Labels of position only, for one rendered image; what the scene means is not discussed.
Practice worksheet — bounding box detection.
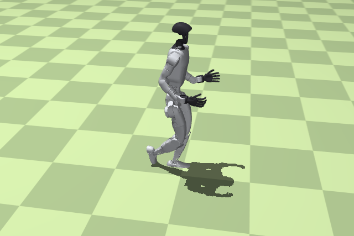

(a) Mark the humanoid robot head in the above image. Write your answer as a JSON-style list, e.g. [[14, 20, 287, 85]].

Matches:
[[172, 22, 192, 50]]

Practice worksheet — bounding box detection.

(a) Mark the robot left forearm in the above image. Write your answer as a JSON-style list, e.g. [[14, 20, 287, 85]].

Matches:
[[185, 71, 202, 84]]

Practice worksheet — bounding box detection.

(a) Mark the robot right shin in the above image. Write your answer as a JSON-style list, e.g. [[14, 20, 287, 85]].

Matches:
[[153, 138, 184, 156]]

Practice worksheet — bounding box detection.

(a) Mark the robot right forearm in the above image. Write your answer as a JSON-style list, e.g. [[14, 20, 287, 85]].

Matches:
[[159, 80, 185, 103]]

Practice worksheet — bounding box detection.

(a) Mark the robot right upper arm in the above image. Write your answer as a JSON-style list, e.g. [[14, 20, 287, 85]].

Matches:
[[159, 52, 180, 84]]

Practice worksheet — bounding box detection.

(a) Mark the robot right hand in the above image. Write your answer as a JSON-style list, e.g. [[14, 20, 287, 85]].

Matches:
[[180, 93, 207, 107]]

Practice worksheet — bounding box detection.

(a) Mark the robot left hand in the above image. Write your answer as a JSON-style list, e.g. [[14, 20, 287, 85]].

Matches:
[[196, 69, 220, 83]]

